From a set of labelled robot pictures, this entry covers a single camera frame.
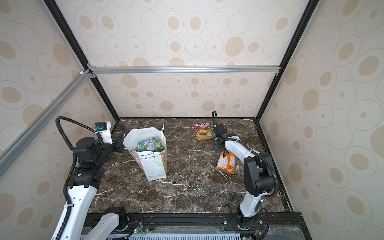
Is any silver aluminium rail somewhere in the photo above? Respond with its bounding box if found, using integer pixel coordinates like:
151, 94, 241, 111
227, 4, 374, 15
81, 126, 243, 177
91, 66, 280, 74
1, 69, 91, 175

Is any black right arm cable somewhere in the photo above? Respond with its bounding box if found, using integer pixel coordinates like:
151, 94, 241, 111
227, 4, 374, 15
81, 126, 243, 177
211, 110, 280, 240

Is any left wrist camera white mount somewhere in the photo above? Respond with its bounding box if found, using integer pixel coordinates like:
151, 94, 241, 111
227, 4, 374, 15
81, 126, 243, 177
95, 122, 113, 144

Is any silver aluminium left rail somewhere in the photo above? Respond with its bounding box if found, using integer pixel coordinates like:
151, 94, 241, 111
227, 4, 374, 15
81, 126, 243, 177
1, 69, 91, 175

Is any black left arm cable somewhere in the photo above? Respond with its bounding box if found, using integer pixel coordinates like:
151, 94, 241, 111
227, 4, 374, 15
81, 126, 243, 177
53, 116, 97, 240

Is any Fox's mint blossom candy bag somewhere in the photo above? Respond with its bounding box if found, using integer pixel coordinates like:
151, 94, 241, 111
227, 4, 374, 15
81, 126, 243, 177
136, 137, 165, 153

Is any black corner frame post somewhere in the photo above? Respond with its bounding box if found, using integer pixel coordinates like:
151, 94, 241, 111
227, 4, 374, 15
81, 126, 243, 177
44, 0, 120, 122
256, 0, 320, 123

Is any Fox's fruits candy bag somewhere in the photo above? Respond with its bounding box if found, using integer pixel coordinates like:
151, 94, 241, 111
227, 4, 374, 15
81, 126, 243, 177
194, 123, 213, 140

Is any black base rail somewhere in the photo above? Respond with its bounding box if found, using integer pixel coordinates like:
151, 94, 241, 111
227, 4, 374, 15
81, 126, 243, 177
107, 212, 311, 240

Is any black corner frame post left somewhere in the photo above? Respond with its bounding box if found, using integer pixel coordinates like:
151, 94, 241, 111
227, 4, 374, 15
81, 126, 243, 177
44, 0, 120, 122

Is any silver aluminium back rail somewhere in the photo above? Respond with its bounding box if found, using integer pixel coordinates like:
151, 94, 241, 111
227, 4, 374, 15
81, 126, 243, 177
91, 66, 280, 74

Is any orange Fox's candy bag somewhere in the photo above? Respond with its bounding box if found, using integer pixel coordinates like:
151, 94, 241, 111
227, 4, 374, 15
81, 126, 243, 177
216, 152, 236, 175

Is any black corner frame post right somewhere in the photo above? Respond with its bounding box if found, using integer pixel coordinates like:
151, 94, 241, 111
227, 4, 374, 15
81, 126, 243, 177
256, 0, 320, 123

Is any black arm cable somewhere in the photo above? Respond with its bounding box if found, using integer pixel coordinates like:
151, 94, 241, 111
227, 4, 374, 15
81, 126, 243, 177
211, 110, 280, 240
53, 116, 97, 240

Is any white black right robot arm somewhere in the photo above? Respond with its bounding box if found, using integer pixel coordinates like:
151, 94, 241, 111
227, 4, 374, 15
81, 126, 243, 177
213, 123, 279, 229

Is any white paper bag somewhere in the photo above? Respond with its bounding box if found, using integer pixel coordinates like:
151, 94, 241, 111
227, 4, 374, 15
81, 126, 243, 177
124, 127, 167, 181

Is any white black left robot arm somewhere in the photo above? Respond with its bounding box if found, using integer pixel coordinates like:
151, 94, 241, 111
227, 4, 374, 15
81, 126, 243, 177
52, 133, 125, 240

